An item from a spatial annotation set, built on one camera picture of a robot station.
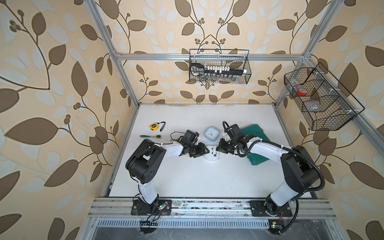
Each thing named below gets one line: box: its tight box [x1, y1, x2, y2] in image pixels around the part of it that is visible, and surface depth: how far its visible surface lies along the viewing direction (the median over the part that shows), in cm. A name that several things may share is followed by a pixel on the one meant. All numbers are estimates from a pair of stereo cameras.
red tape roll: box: [297, 88, 308, 96], surface depth 83 cm
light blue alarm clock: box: [204, 126, 220, 142], surface depth 101 cm
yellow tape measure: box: [149, 121, 166, 132], surface depth 107 cm
